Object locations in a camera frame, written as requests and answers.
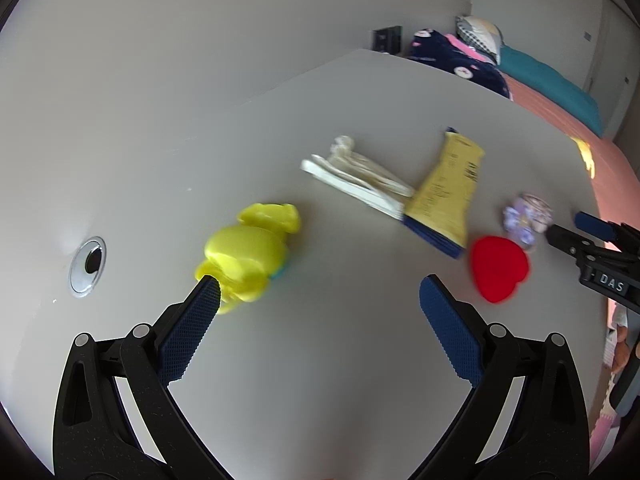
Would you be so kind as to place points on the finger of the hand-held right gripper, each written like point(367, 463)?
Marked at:
point(565, 237)
point(592, 222)

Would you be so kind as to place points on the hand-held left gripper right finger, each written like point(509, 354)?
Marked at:
point(450, 330)

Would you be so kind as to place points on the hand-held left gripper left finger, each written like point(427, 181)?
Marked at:
point(187, 330)

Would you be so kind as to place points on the purple flower hair clip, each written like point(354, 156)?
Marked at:
point(522, 217)

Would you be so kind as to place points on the red heart toy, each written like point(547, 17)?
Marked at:
point(497, 267)

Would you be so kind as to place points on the yellow duck toy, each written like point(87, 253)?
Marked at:
point(245, 255)

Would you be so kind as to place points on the yellow snack packet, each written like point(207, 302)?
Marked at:
point(445, 195)

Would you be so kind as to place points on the white plastic spoon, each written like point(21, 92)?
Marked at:
point(360, 162)

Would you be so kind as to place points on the bed with pink sheet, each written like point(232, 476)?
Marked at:
point(615, 175)

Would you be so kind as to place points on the orange plush toy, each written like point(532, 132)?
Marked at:
point(620, 345)

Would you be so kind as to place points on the yellow chick plush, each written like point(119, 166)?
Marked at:
point(585, 152)

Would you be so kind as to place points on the silver desk grommet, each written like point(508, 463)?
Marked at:
point(77, 282)

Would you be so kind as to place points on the teal pillow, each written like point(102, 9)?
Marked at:
point(550, 82)

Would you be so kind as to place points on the foam floor mat tiles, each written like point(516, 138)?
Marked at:
point(602, 435)

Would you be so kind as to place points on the white wardrobe door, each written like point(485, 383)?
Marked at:
point(610, 45)

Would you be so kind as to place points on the navy printed blanket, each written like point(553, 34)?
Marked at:
point(465, 67)

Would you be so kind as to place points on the pink plush cloth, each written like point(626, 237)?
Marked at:
point(462, 46)

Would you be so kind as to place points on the checkered patchwork pillow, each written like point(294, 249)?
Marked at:
point(480, 32)

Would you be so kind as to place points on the black box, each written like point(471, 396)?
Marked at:
point(387, 39)

